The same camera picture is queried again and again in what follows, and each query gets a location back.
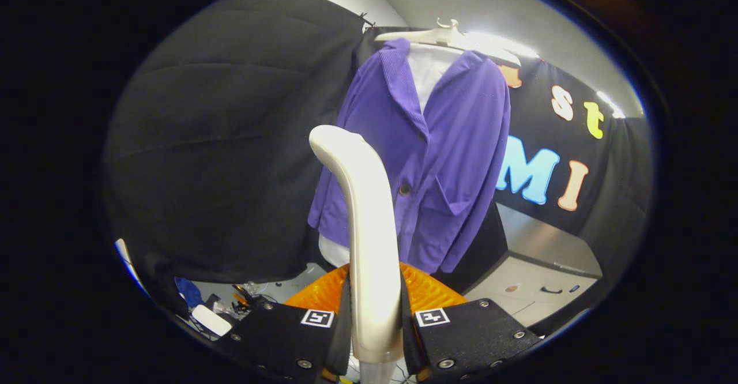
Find white garment steamer head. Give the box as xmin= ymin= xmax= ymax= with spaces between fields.
xmin=309 ymin=125 xmax=404 ymax=364

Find white clothes hanger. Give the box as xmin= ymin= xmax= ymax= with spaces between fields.
xmin=375 ymin=18 xmax=522 ymax=67

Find white box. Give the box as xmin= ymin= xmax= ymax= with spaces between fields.
xmin=191 ymin=304 xmax=232 ymax=337

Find blue cloth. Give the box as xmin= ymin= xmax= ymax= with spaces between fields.
xmin=175 ymin=277 xmax=204 ymax=310

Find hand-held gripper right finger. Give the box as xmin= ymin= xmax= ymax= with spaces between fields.
xmin=399 ymin=262 xmax=544 ymax=384

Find translucent garment steamer hose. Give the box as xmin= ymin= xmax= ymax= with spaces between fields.
xmin=357 ymin=360 xmax=398 ymax=384

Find grey cabinet with dark top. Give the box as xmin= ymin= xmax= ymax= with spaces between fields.
xmin=464 ymin=202 xmax=604 ymax=328

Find purple jacket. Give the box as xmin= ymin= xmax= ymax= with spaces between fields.
xmin=307 ymin=38 xmax=512 ymax=275

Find white shirt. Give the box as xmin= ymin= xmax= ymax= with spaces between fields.
xmin=318 ymin=43 xmax=465 ymax=268

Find small ceiling light panel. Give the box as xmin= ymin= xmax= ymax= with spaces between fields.
xmin=597 ymin=90 xmax=627 ymax=119

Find black cable tangle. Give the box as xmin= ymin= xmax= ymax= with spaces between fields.
xmin=242 ymin=280 xmax=289 ymax=311

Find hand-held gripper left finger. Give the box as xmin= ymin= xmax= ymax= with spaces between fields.
xmin=216 ymin=263 xmax=352 ymax=384

